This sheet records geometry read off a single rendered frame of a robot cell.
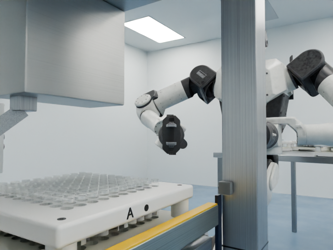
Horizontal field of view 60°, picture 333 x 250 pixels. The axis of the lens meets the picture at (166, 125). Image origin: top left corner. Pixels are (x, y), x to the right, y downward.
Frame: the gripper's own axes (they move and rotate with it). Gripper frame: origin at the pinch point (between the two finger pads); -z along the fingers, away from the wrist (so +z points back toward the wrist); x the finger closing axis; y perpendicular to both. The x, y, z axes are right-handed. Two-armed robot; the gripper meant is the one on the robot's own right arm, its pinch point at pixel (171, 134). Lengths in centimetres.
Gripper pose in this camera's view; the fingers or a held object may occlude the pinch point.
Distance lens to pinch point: 86.5
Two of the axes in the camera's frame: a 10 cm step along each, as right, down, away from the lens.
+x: 0.0, 10.0, -0.5
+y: -10.0, 0.0, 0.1
